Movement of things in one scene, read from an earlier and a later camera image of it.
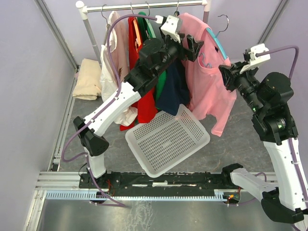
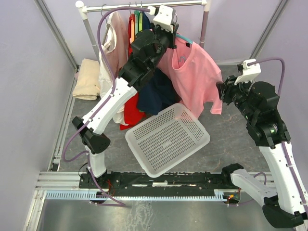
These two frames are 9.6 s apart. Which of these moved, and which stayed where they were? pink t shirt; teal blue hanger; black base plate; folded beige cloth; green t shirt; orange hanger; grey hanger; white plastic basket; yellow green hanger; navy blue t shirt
Moved: green t shirt; yellow green hanger; pink t shirt; teal blue hanger; navy blue t shirt; orange hanger
Stayed: white plastic basket; folded beige cloth; grey hanger; black base plate
